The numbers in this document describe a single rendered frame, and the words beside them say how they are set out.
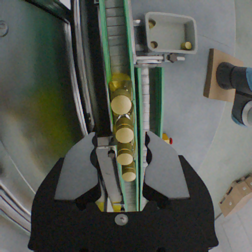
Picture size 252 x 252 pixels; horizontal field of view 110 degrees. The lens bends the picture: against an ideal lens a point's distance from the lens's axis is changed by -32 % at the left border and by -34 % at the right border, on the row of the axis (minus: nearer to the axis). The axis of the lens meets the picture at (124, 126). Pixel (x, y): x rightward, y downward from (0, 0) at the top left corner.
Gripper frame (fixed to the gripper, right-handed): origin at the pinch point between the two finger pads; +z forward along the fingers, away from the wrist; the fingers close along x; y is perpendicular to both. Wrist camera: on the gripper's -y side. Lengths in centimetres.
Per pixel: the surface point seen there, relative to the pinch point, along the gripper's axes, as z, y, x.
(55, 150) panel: 6.0, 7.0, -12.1
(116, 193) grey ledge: 38, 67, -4
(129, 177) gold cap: 9.1, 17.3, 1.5
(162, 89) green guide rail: 28.7, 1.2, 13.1
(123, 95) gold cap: 9.0, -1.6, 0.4
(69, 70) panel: 21.5, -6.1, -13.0
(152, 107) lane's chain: 37.2, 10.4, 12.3
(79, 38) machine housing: 46, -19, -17
